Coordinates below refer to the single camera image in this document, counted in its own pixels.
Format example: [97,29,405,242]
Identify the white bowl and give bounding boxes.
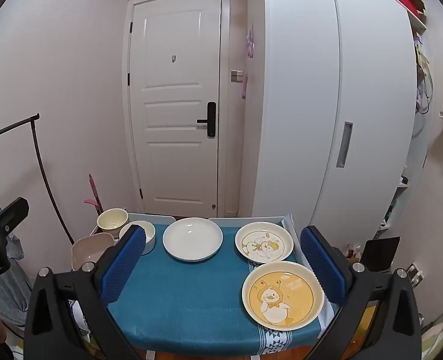
[119,220,156,256]

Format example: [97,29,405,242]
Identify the blue-grey hanging garment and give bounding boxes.
[0,195,34,327]

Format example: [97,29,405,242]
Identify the wall power socket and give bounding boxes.
[407,262,425,289]

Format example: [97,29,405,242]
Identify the open white shelf unit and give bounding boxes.
[379,19,434,233]

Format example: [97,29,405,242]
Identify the pale duck print plate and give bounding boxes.
[235,222,294,264]

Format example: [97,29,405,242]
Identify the white wardrobe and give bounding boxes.
[249,0,428,229]

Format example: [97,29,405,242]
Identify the green yellow blanket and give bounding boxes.
[420,305,443,360]

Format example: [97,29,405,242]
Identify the plain white plate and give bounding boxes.
[163,217,224,263]

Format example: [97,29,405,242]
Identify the yellow duck print plate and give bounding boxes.
[242,260,325,331]

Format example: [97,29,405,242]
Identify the pink long-handled tool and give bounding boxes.
[83,173,104,214]

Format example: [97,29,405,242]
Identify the white panel door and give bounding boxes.
[126,0,224,214]

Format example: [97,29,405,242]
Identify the cream bowl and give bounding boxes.
[96,208,129,239]

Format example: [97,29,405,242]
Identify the black flat panel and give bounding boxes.
[362,237,401,272]

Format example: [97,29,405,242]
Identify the blue patterned tablecloth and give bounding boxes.
[105,221,342,357]

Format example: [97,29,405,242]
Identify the beige basin with handles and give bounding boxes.
[70,232,117,272]

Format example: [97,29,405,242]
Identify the black clothes rack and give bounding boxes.
[0,113,76,244]

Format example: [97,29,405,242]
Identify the recessed wardrobe handle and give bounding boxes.
[336,121,354,168]

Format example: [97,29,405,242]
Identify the pale grey cloth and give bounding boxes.
[281,213,310,271]

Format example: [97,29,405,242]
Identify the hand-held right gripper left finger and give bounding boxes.
[24,226,147,360]

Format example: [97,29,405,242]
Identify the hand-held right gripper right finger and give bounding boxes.
[300,226,422,360]

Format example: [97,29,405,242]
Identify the black door lock handle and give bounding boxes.
[196,102,217,137]

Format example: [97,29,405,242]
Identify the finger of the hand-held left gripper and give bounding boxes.
[0,197,30,241]

